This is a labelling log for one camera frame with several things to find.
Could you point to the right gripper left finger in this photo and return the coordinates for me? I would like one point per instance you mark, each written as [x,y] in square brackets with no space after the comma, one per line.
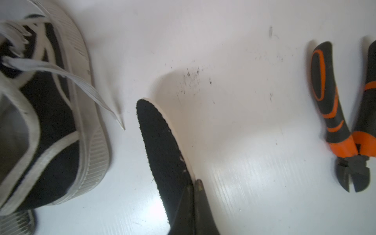
[184,220]

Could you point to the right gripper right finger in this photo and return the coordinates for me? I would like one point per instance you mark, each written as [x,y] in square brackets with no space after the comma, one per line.
[204,223]

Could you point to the black insole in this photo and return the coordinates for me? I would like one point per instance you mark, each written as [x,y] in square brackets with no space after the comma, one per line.
[167,163]

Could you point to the black white sneaker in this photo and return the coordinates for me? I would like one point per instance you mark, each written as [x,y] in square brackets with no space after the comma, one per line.
[18,223]
[53,146]

